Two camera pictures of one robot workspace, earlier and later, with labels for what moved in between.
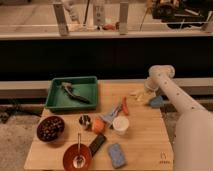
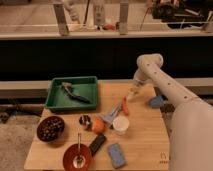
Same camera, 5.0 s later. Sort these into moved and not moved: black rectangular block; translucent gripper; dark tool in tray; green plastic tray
Moved: translucent gripper
Not moved: dark tool in tray; green plastic tray; black rectangular block
